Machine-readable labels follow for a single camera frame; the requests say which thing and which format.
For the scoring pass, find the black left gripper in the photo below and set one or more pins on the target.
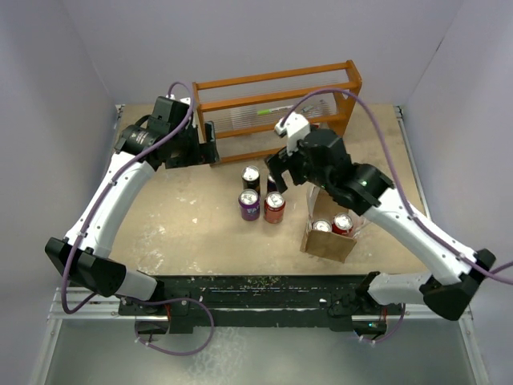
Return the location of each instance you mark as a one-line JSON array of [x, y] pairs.
[[194, 158]]

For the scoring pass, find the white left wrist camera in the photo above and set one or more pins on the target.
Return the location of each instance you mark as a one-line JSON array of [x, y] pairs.
[[179, 106]]

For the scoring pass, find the black beverage can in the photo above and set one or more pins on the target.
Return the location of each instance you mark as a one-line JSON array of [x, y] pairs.
[[251, 178]]

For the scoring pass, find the brown canvas tote bag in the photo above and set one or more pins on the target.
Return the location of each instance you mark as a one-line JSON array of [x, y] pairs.
[[329, 246]]

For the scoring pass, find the aluminium front frame rail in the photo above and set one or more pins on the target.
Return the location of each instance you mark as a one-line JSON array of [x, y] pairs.
[[110, 307]]

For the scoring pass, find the white can red tab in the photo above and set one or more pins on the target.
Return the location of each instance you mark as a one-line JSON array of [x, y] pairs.
[[271, 184]]

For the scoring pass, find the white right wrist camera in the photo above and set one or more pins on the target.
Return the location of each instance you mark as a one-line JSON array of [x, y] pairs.
[[296, 127]]

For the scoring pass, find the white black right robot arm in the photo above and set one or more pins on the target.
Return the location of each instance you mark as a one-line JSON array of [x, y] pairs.
[[455, 271]]

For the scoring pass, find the red soda can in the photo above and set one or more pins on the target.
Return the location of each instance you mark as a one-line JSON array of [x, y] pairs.
[[274, 207], [342, 224]]

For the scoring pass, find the purple soda can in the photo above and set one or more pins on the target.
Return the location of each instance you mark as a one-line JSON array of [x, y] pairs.
[[249, 202], [322, 225]]

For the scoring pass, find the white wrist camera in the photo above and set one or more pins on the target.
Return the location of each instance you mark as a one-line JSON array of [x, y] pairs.
[[179, 106], [296, 127]]

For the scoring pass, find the green white marker pen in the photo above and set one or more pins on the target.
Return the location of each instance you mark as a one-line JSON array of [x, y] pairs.
[[272, 110]]

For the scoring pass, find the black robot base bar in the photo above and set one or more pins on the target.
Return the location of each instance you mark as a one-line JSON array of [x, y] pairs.
[[297, 301]]

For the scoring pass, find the orange wooden shelf rack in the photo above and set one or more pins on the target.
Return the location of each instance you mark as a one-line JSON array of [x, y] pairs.
[[232, 105]]

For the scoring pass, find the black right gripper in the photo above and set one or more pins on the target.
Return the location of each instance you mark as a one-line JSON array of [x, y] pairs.
[[280, 161]]

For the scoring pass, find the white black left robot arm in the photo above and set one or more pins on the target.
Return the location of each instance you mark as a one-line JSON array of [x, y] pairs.
[[169, 138]]

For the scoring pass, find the grey metal clips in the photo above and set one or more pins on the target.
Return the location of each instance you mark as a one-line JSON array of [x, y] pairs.
[[315, 110]]

